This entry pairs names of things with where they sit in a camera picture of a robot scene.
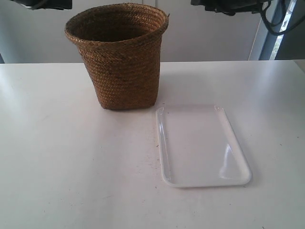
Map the brown woven wicker basket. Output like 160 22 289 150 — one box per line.
65 3 169 110

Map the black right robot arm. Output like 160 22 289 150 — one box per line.
191 0 268 16

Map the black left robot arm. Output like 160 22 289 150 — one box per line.
11 0 72 10

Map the white rectangular plastic tray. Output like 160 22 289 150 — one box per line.
156 104 252 188

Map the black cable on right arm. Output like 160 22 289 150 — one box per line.
259 0 290 36

